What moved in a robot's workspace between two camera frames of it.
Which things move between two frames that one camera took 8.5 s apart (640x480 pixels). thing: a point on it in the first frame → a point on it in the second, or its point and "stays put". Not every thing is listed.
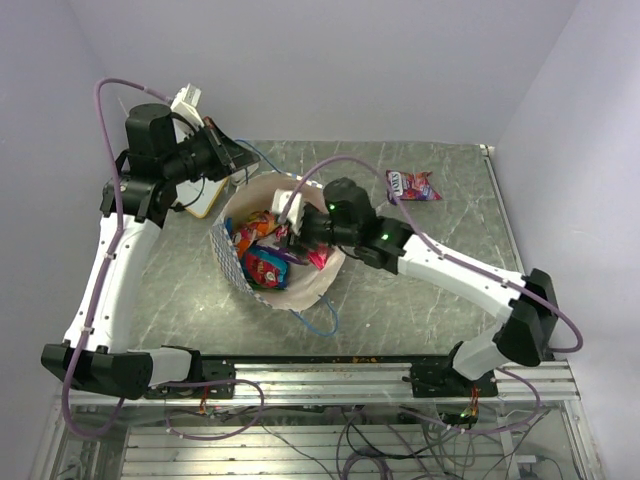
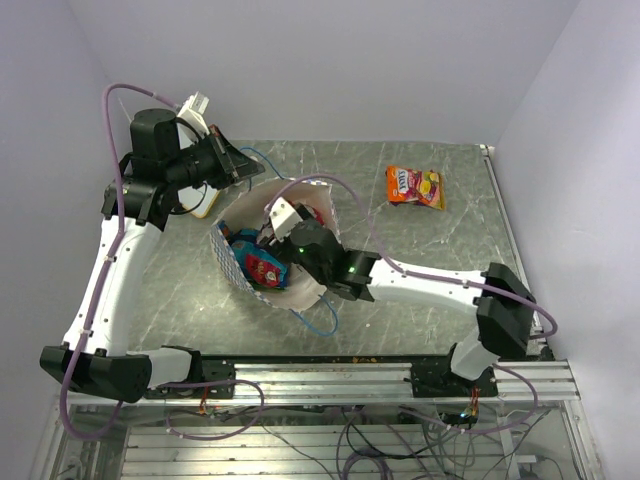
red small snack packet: [264, 269] stays put
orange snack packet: [258, 224] → [406, 185]
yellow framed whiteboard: [198, 196] stays put
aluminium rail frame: [332, 420] stays put
